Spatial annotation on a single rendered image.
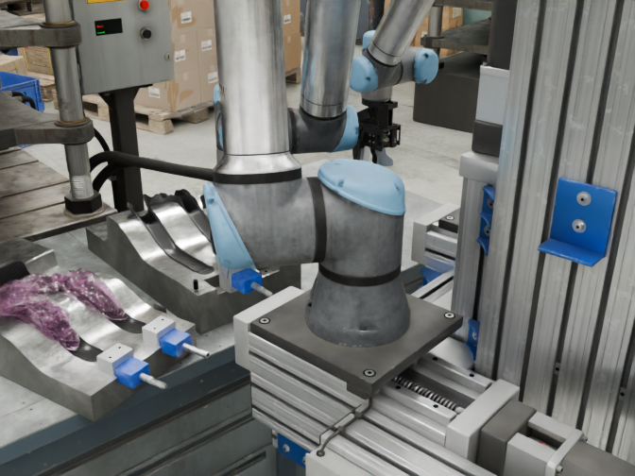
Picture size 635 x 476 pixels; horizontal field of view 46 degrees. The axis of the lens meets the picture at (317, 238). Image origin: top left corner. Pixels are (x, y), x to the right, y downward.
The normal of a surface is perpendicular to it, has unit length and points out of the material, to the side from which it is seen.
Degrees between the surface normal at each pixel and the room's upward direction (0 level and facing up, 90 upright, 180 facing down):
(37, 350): 29
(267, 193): 76
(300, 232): 81
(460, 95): 90
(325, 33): 109
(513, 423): 0
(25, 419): 0
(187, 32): 83
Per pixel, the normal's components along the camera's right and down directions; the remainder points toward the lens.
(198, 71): 0.82, 0.11
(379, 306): 0.40, 0.11
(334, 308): -0.53, 0.06
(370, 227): 0.19, 0.42
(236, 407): 0.66, 0.33
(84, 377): 0.00, -0.90
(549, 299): -0.66, 0.32
